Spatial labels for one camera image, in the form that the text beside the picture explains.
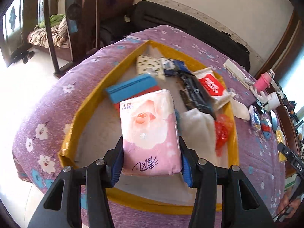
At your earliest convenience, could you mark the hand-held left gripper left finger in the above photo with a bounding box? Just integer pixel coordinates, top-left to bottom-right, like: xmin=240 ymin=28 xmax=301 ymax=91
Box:
xmin=28 ymin=136 xmax=125 ymax=228

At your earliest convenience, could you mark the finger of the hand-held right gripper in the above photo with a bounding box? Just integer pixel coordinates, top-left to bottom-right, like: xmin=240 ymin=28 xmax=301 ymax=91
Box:
xmin=277 ymin=143 xmax=296 ymax=162

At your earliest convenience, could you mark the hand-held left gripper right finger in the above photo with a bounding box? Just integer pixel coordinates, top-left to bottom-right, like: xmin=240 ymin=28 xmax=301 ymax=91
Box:
xmin=178 ymin=135 xmax=277 ymax=228

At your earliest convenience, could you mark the yellow sponge cloth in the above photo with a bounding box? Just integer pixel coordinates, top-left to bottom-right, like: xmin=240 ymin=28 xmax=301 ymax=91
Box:
xmin=275 ymin=128 xmax=288 ymax=163

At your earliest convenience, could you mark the white soft cloth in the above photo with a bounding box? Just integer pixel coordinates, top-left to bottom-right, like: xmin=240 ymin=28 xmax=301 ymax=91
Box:
xmin=179 ymin=108 xmax=218 ymax=169

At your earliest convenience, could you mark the yellow taped cardboard box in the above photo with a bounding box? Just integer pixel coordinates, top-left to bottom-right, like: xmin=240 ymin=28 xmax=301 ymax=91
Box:
xmin=58 ymin=40 xmax=239 ymax=215

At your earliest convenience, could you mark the pink rose tissue packet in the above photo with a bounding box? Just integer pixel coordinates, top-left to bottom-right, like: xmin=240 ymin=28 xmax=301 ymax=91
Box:
xmin=119 ymin=89 xmax=183 ymax=177

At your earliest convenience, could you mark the red plastic bag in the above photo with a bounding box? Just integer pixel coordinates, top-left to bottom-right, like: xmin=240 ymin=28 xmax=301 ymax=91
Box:
xmin=214 ymin=114 xmax=234 ymax=157

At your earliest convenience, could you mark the black printed packet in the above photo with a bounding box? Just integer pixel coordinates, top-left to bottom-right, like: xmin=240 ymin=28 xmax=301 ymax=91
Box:
xmin=179 ymin=74 xmax=218 ymax=120

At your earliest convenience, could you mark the multicoloured sponge cloth pack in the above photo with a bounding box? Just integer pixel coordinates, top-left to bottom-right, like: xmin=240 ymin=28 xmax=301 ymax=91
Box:
xmin=105 ymin=74 xmax=160 ymax=111

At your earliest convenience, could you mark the red and white tissue packet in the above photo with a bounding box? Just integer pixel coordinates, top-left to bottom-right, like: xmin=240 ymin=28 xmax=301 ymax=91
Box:
xmin=193 ymin=67 xmax=235 ymax=110

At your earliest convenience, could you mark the blue floral wet wipes packet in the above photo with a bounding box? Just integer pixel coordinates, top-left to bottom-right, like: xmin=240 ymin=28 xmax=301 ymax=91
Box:
xmin=161 ymin=58 xmax=192 ymax=76

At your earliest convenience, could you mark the cream leaf print tissue packet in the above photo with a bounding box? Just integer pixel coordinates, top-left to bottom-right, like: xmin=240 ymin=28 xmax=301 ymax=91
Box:
xmin=136 ymin=55 xmax=167 ymax=81

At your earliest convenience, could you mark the black smartphone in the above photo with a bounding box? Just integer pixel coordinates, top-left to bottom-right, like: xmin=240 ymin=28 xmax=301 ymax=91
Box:
xmin=269 ymin=110 xmax=278 ymax=132

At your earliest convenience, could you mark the blue shiny snack packet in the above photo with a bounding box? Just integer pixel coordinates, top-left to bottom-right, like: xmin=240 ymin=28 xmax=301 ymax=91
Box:
xmin=248 ymin=105 xmax=262 ymax=131

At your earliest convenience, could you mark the white mug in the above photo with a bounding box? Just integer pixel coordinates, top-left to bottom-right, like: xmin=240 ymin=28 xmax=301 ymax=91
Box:
xmin=265 ymin=91 xmax=281 ymax=112

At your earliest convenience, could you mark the white cloth piece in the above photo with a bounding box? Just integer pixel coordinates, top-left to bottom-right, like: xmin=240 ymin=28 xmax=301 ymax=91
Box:
xmin=231 ymin=98 xmax=251 ymax=120

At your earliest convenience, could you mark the pink thermos bottle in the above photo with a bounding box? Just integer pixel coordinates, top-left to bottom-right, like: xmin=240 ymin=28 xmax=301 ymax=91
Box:
xmin=254 ymin=69 xmax=276 ymax=92

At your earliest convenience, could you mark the purple floral tablecloth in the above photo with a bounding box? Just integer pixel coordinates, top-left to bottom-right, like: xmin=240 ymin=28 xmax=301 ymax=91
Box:
xmin=12 ymin=25 xmax=289 ymax=228

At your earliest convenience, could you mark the white flat box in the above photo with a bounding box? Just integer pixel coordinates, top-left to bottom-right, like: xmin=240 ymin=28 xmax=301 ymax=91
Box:
xmin=223 ymin=59 xmax=256 ymax=86

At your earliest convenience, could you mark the wooden chair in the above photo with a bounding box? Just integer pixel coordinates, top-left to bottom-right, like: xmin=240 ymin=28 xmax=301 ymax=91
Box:
xmin=38 ymin=0 xmax=106 ymax=79

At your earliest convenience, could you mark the black slipper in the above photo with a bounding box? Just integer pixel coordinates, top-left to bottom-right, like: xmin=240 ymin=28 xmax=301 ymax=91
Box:
xmin=24 ymin=50 xmax=35 ymax=63
xmin=11 ymin=48 xmax=25 ymax=63

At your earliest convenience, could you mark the black leather sofa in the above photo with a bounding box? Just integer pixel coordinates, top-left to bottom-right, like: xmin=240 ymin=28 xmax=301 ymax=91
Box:
xmin=100 ymin=0 xmax=251 ymax=73

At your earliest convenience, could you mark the striped blanket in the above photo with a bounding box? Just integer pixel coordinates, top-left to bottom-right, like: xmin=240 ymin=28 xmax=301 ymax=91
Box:
xmin=27 ymin=17 xmax=72 ymax=48

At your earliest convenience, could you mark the green cloth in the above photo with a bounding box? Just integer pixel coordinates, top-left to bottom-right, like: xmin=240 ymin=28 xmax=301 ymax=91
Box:
xmin=39 ymin=14 xmax=66 ymax=28

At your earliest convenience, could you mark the brown upholstered sofa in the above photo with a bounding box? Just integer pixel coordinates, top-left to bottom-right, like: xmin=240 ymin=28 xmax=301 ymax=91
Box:
xmin=27 ymin=0 xmax=136 ymax=62

